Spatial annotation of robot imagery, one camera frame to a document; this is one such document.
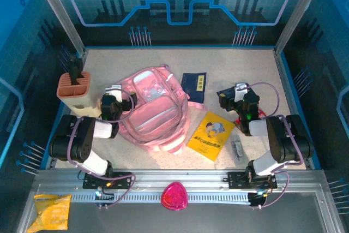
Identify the red stationery packet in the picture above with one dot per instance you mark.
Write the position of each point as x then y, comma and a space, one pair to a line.
262, 114

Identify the pink school backpack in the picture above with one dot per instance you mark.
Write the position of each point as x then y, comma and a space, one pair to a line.
158, 113

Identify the yellow illustrated book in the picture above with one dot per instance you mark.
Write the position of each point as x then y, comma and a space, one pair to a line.
210, 137

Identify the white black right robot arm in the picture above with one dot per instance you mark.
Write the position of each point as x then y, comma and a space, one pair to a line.
283, 145

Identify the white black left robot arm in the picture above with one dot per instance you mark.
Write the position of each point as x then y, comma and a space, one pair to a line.
81, 148

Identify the yellow plastic bag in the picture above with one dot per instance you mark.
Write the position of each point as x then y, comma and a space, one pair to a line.
50, 212

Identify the beige holder orange slotted top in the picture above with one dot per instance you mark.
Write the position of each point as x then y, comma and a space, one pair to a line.
84, 102

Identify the small grey metal clip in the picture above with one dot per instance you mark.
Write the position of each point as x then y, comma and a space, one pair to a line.
237, 149

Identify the aluminium front platform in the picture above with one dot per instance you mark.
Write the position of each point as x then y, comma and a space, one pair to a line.
191, 175

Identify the pink rounded triangular button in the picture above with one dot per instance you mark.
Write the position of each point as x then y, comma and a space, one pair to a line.
174, 196

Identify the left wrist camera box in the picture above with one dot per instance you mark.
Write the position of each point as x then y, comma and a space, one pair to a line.
115, 94

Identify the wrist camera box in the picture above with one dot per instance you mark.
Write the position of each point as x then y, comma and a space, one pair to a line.
240, 92
115, 94

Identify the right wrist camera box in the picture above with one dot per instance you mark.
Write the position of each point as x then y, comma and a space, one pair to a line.
240, 92

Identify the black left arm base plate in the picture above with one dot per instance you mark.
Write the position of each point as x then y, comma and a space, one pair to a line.
122, 181

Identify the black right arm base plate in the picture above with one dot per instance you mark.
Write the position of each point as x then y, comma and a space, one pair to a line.
235, 180

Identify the aluminium frame post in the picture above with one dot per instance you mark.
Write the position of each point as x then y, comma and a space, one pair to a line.
58, 6
300, 6

